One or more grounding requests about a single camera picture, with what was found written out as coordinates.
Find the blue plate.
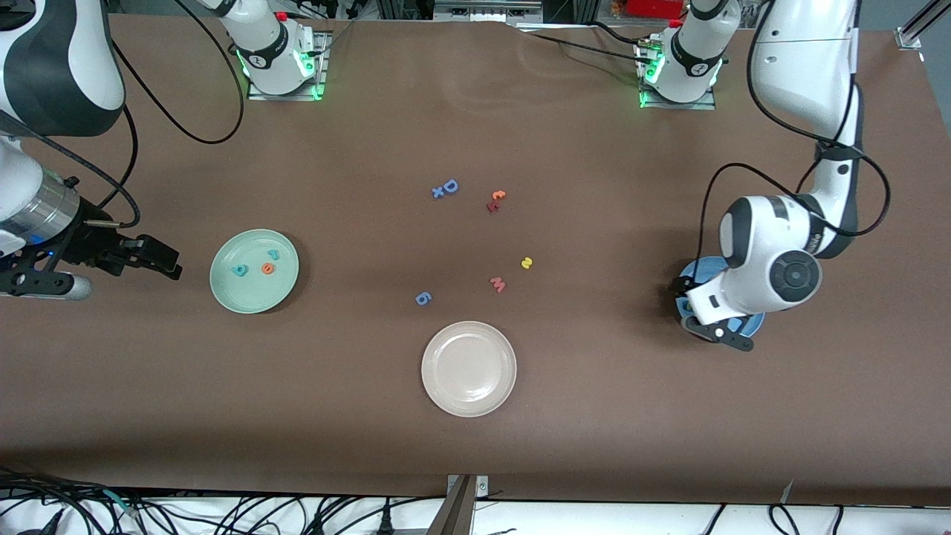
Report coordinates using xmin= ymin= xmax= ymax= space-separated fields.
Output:
xmin=675 ymin=256 xmax=767 ymax=344

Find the mint green plate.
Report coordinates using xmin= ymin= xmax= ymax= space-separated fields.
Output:
xmin=210 ymin=229 xmax=300 ymax=314

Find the brown table cover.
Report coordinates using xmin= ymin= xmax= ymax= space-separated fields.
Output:
xmin=0 ymin=13 xmax=951 ymax=508

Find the beige plate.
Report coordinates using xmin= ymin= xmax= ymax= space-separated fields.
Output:
xmin=421 ymin=321 xmax=518 ymax=418

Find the red box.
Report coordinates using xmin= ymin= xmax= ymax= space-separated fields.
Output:
xmin=623 ymin=0 xmax=686 ymax=19

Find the aluminium corner profile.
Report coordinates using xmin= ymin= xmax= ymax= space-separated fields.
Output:
xmin=895 ymin=0 xmax=951 ymax=51

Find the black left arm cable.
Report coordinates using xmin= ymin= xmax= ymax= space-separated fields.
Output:
xmin=697 ymin=0 xmax=892 ymax=279

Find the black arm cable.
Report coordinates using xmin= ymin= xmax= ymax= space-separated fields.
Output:
xmin=0 ymin=0 xmax=246 ymax=228
xmin=697 ymin=0 xmax=892 ymax=279

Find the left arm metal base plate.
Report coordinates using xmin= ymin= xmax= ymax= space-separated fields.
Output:
xmin=637 ymin=41 xmax=718 ymax=111

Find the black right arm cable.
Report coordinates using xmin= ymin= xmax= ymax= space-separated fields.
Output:
xmin=0 ymin=0 xmax=246 ymax=228

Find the aluminium profile post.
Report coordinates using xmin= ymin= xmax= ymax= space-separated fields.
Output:
xmin=426 ymin=474 xmax=491 ymax=535

